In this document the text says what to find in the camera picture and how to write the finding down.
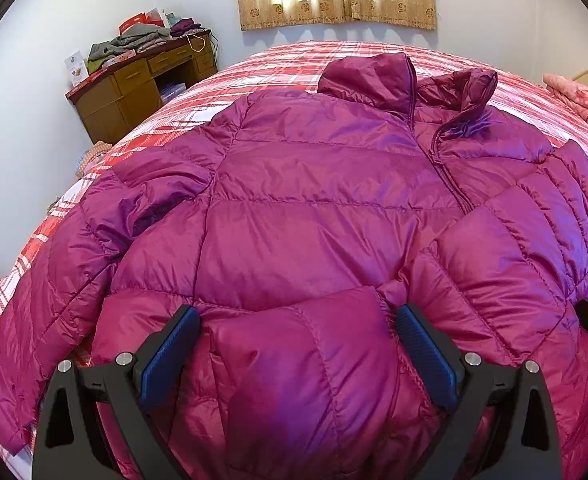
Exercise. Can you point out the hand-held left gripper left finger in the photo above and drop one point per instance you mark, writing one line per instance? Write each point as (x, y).
(168, 357)

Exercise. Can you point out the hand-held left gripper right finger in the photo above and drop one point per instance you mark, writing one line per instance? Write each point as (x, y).
(428, 355)

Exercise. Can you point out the magenta puffer jacket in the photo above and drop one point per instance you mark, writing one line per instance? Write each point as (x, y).
(299, 210)

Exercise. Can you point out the grey and green clothes pile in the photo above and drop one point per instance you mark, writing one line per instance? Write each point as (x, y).
(124, 42)

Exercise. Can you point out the purple folded clothes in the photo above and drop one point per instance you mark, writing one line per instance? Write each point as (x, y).
(184, 26)

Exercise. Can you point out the patterned cloth on floor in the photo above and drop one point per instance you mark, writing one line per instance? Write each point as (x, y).
(91, 157)

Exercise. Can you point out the pink floral pillow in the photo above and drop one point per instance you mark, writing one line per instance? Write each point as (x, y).
(581, 100)

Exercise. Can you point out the brown wooden desk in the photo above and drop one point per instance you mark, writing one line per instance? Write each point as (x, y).
(104, 105)

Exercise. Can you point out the blue package under desk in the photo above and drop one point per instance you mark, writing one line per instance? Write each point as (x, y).
(173, 93)

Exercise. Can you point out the long flat red box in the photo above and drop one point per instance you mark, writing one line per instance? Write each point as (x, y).
(85, 82)

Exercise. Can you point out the flat pink box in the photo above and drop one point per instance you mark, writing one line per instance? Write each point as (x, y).
(119, 59)

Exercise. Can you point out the white picture box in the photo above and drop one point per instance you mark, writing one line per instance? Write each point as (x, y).
(75, 67)

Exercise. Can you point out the bed with red plaid sheet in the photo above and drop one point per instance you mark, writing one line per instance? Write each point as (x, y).
(284, 62)

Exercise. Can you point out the red cardboard box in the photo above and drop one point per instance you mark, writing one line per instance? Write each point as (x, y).
(133, 24)

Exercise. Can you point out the white paper bag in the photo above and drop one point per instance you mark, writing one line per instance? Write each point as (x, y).
(155, 16)

